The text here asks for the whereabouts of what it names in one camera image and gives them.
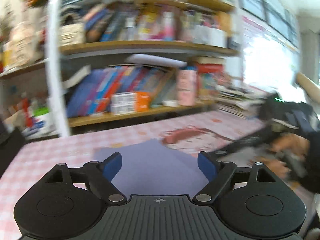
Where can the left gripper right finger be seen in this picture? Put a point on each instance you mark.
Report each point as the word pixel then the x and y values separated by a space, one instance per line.
pixel 247 201

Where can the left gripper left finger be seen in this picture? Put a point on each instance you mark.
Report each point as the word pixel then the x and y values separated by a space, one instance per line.
pixel 66 202

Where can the purple and pink sweater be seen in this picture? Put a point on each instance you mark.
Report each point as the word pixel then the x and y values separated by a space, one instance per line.
pixel 149 168

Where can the person's right hand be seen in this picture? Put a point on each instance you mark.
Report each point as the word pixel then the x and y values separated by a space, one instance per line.
pixel 291 144

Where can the pink checkered tablecloth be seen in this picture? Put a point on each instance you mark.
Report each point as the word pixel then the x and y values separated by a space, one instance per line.
pixel 35 159

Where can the white pen holder cup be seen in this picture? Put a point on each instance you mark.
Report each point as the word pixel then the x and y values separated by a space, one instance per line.
pixel 43 120

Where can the black bag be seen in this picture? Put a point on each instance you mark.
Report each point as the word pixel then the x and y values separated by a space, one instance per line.
pixel 11 143

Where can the lower orange white box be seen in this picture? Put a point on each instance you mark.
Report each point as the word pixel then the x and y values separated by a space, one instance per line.
pixel 128 108

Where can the orange white box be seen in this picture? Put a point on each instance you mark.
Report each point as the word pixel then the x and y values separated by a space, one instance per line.
pixel 130 97
pixel 128 108

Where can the row of colourful books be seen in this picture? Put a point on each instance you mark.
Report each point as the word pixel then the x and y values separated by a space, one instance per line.
pixel 93 94

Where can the upper orange white box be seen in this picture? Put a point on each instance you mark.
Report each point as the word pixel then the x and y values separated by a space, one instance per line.
pixel 130 97

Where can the white rolled paper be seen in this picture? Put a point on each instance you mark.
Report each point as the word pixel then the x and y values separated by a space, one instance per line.
pixel 155 61

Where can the wooden bookshelf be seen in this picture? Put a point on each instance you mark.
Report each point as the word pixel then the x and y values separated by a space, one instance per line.
pixel 126 51

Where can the white basket with pearls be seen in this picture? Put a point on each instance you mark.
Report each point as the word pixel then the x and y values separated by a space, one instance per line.
pixel 72 34

